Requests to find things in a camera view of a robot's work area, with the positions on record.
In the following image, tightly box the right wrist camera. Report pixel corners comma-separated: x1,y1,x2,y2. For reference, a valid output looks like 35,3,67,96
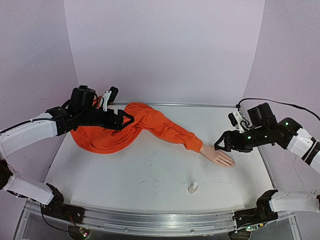
228,111,251,133

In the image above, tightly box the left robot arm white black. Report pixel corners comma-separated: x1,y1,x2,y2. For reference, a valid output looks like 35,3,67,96
0,85,135,224

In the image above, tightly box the black camera cable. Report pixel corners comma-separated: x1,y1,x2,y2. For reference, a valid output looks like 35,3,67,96
235,97,320,114
92,92,106,110

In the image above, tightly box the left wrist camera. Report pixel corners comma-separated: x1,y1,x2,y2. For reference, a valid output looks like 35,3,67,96
100,86,119,112

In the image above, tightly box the orange sweatshirt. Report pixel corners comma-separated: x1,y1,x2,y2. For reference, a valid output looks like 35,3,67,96
70,102,203,154

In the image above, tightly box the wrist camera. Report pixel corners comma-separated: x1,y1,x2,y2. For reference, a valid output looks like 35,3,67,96
100,86,119,112
228,111,251,133

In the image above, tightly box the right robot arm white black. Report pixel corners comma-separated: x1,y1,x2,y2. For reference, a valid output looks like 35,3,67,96
214,100,320,232

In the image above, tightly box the black left camera cable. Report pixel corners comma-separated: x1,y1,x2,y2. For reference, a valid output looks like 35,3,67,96
92,92,106,110

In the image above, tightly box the aluminium front rail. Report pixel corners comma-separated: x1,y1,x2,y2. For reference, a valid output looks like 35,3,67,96
24,199,296,237

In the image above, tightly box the black right camera cable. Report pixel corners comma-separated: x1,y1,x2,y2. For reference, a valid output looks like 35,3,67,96
235,97,320,114

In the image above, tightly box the mannequin hand with nails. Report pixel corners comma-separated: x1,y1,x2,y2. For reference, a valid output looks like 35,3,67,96
200,144,235,168

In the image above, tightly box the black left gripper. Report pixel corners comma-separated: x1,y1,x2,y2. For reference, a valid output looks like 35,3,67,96
79,108,136,130

